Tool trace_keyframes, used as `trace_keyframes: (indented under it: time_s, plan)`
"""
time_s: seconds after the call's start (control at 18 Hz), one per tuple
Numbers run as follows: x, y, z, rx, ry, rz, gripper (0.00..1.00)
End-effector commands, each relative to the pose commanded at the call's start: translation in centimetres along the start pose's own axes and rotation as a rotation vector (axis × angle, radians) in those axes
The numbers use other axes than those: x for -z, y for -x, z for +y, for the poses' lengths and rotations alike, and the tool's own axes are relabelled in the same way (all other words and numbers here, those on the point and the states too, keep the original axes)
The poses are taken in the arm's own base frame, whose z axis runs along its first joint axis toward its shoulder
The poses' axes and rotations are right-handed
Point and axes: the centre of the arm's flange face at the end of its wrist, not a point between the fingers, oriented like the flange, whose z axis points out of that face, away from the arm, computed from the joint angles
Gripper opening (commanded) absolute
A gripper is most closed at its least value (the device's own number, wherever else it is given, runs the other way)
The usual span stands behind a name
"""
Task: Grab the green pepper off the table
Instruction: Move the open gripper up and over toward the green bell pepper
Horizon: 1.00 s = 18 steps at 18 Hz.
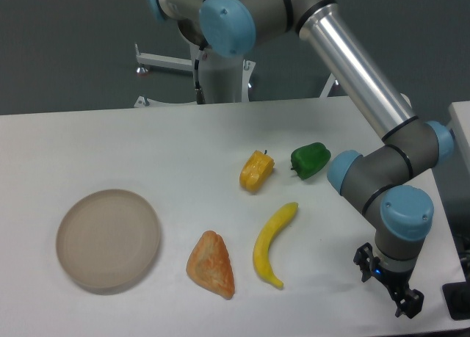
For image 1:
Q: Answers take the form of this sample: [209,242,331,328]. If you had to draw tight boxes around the yellow bell pepper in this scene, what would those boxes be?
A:
[239,150,275,194]

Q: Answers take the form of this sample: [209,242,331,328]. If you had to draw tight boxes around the black device at table edge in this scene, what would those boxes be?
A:
[442,282,469,321]

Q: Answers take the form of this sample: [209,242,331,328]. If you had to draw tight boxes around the beige round plate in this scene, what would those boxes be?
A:
[56,189,161,294]

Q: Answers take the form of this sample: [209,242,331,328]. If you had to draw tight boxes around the white side table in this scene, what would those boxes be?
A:
[427,101,469,168]

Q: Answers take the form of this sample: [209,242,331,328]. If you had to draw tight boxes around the green bell pepper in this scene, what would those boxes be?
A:
[291,142,331,180]

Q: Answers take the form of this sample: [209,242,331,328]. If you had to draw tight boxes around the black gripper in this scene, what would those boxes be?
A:
[353,242,424,318]

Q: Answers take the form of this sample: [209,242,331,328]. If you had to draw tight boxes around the yellow banana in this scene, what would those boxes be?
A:
[252,202,299,290]

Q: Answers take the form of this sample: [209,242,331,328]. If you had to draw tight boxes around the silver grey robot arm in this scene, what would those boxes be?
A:
[148,0,454,318]

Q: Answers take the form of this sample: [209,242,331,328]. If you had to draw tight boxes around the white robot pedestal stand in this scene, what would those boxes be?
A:
[136,21,340,106]

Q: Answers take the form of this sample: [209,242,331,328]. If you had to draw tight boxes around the orange pastry turnover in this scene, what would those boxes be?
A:
[186,231,235,300]

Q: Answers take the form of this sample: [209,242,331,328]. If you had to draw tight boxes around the black cable on pedestal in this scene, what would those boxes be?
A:
[193,39,209,105]

